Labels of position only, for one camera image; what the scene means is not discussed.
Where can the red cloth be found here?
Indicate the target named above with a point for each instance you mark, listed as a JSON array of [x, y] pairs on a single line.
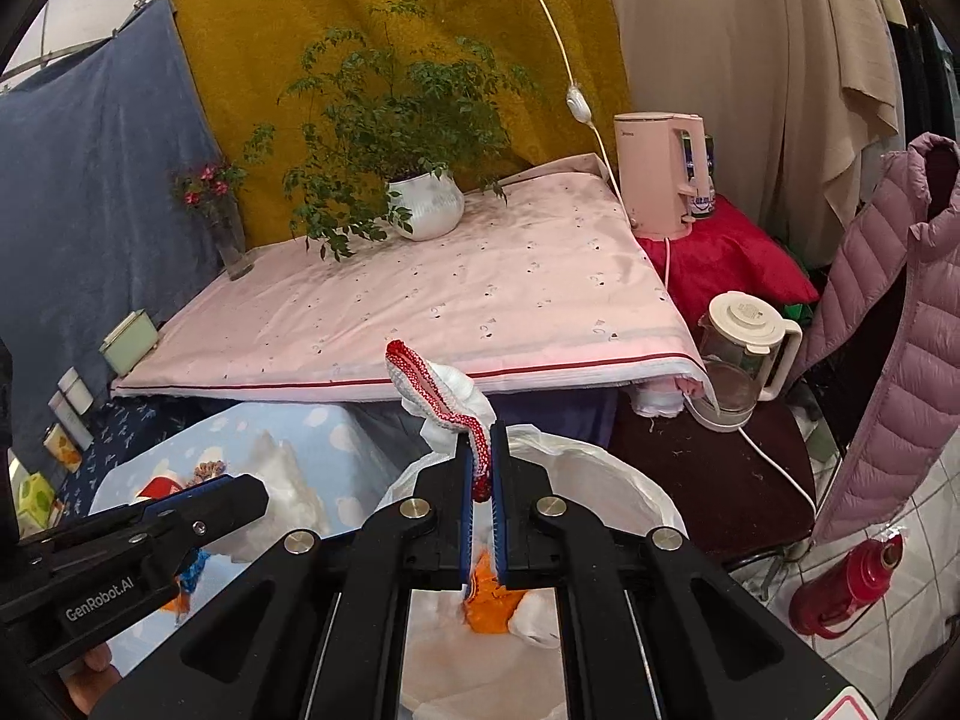
[[720, 262]]

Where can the pale green box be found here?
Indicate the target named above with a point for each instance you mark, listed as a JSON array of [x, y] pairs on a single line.
[[131, 345]]

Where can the beige curtain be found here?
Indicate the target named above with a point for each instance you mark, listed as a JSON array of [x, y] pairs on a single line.
[[750, 52]]

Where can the white crumpled plastic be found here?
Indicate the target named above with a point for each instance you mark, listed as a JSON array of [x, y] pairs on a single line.
[[292, 480]]

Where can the potted green plant white pot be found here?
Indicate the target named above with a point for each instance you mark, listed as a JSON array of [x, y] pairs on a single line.
[[427, 202]]

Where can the small white box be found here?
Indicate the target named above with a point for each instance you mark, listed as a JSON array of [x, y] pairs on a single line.
[[69, 424], [75, 388]]

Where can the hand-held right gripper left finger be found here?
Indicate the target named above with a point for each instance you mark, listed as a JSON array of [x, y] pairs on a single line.
[[465, 510]]

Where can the pink electric kettle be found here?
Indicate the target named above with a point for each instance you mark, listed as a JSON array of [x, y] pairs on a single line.
[[645, 172]]

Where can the pink puffer jacket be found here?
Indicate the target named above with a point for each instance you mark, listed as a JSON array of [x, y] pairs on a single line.
[[900, 390]]

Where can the glass kettle with cream lid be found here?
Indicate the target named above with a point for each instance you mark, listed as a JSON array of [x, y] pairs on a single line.
[[742, 322]]

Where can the pink and white folded cloth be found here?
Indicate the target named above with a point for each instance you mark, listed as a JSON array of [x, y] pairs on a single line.
[[664, 397]]

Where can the blue hanging cloth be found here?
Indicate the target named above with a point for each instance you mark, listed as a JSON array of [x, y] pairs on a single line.
[[90, 202]]

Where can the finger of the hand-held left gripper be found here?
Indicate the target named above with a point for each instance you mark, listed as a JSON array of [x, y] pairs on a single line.
[[225, 502]]

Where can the red thermos flask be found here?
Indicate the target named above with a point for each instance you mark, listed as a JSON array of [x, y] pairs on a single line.
[[847, 585]]

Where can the red and white dotted wrapper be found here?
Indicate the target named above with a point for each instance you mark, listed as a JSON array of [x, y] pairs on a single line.
[[409, 364]]

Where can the dark hanging clothes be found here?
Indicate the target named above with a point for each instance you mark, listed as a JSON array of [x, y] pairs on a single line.
[[911, 52]]

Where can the dark round table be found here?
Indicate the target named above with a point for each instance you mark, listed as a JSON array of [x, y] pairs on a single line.
[[712, 480]]

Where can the green cloth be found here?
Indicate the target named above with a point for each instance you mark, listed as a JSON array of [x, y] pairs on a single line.
[[802, 311]]

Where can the bin with white plastic bag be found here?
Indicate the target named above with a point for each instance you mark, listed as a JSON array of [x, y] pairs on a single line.
[[600, 480]]

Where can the orange and white carton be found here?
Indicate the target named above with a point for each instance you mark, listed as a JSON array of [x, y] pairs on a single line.
[[61, 450]]

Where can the navy patterned cloth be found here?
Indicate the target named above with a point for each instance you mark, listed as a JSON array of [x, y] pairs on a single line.
[[120, 427]]

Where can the blue and white can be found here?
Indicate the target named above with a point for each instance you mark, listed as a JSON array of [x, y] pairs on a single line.
[[705, 202]]

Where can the pink printed table cloth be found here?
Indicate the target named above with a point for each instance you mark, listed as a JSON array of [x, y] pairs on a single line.
[[450, 292]]

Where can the mustard yellow hanging cloth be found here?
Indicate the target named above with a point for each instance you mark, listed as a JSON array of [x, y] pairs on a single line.
[[247, 52]]

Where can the green tissue pack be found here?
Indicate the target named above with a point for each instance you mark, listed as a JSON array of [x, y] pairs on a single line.
[[36, 501]]

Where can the orange crumpled wrapper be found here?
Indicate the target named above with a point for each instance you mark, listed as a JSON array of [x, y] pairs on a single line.
[[487, 607]]

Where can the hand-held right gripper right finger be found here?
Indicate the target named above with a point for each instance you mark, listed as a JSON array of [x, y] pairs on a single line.
[[501, 525]]

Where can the glass vase with red flowers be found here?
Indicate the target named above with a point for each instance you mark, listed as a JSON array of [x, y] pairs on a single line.
[[229, 247]]

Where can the person's left hand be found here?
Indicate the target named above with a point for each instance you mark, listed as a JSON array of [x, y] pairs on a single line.
[[94, 690]]

